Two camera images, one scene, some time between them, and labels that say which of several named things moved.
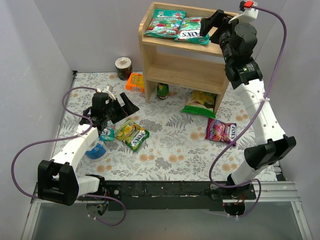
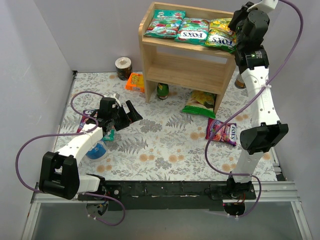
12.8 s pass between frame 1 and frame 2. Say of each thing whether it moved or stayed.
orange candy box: stayed
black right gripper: moved
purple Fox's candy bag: stayed
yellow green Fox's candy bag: moved
